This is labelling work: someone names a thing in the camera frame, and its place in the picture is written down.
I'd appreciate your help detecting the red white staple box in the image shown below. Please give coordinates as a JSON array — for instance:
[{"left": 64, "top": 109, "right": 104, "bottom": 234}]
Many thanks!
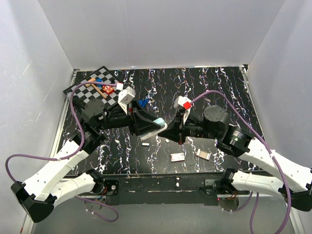
[{"left": 171, "top": 153, "right": 185, "bottom": 162}]

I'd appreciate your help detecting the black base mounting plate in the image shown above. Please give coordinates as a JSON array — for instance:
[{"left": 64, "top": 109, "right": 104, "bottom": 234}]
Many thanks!
[{"left": 81, "top": 173, "right": 223, "bottom": 206}]

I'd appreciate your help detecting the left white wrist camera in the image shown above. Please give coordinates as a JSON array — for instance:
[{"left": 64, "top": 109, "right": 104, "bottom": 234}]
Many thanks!
[{"left": 118, "top": 87, "right": 136, "bottom": 115}]

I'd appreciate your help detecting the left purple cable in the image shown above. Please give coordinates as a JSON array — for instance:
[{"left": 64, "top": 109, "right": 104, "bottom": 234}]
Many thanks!
[{"left": 5, "top": 81, "right": 124, "bottom": 222}]

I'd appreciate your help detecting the blue toy block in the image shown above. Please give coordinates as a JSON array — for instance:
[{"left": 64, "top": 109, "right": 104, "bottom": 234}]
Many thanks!
[{"left": 96, "top": 78, "right": 102, "bottom": 86}]

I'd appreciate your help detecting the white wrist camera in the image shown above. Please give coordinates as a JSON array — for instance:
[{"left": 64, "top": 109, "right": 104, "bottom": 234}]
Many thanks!
[
  {"left": 118, "top": 87, "right": 136, "bottom": 115},
  {"left": 174, "top": 96, "right": 192, "bottom": 124}
]

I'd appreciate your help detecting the open staple box tray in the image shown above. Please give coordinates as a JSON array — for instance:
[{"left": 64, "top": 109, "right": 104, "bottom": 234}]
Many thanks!
[{"left": 196, "top": 149, "right": 211, "bottom": 161}]

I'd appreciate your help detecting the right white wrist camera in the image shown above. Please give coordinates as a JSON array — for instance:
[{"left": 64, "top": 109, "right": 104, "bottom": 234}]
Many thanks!
[{"left": 174, "top": 96, "right": 192, "bottom": 124}]

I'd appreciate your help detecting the light blue stapler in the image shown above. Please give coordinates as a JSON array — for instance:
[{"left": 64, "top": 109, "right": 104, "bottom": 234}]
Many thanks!
[{"left": 138, "top": 117, "right": 168, "bottom": 141}]

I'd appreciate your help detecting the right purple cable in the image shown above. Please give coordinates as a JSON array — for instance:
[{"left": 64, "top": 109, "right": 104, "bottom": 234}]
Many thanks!
[{"left": 191, "top": 90, "right": 292, "bottom": 234}]

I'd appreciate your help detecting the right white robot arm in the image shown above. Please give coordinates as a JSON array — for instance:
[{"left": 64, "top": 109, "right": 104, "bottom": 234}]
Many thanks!
[{"left": 157, "top": 105, "right": 312, "bottom": 212}]

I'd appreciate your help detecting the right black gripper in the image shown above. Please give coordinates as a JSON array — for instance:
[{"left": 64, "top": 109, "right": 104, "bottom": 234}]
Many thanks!
[{"left": 157, "top": 111, "right": 220, "bottom": 145}]

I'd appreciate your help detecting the checkered chess board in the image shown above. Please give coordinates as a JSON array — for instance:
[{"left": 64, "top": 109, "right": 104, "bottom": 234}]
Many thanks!
[{"left": 63, "top": 66, "right": 123, "bottom": 108}]

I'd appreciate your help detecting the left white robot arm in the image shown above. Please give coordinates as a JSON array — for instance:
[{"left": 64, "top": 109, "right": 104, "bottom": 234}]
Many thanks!
[{"left": 11, "top": 99, "right": 167, "bottom": 223}]

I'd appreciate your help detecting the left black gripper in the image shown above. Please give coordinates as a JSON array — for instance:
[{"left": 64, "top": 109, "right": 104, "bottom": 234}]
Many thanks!
[{"left": 98, "top": 99, "right": 162, "bottom": 137}]

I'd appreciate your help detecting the wooden toy mallet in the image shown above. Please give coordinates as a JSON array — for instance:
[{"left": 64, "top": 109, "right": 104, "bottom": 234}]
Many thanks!
[{"left": 86, "top": 78, "right": 107, "bottom": 99}]

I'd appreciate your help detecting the purple cable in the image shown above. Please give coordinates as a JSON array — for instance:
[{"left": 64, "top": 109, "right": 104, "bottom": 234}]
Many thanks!
[
  {"left": 5, "top": 81, "right": 124, "bottom": 222},
  {"left": 191, "top": 90, "right": 292, "bottom": 234}
]

